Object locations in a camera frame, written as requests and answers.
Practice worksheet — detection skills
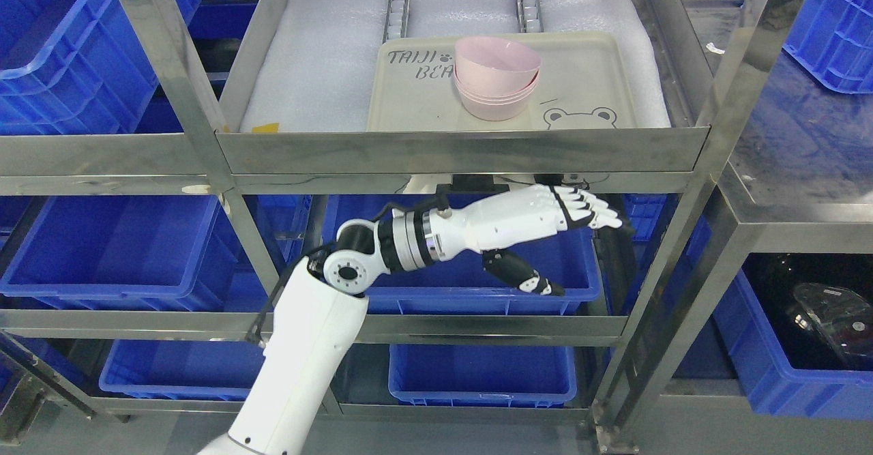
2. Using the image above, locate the beige bear tray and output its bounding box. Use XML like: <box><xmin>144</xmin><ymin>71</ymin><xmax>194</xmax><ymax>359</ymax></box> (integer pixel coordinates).
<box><xmin>367</xmin><ymin>31</ymin><xmax>640</xmax><ymax>132</ymax></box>

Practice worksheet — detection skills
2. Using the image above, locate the steel shelf rack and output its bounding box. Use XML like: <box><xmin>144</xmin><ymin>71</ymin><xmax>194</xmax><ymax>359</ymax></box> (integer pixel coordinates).
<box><xmin>0</xmin><ymin>0</ymin><xmax>873</xmax><ymax>455</ymax></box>

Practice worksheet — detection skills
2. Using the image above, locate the pink plastic bowl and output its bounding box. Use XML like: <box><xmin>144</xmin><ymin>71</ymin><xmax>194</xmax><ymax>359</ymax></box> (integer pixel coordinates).
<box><xmin>454</xmin><ymin>36</ymin><xmax>542</xmax><ymax>98</ymax></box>

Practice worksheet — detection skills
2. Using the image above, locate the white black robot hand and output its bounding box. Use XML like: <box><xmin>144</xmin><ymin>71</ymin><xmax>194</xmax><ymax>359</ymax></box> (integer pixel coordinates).
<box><xmin>421</xmin><ymin>184</ymin><xmax>623</xmax><ymax>297</ymax></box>

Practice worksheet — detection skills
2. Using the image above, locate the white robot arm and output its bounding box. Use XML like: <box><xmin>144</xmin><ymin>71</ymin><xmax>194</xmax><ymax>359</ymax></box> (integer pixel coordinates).
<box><xmin>197</xmin><ymin>191</ymin><xmax>621</xmax><ymax>454</ymax></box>

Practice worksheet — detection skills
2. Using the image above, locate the stack of pink bowls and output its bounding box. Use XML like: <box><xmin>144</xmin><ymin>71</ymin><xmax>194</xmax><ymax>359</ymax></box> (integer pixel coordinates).
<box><xmin>453</xmin><ymin>72</ymin><xmax>539</xmax><ymax>121</ymax></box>

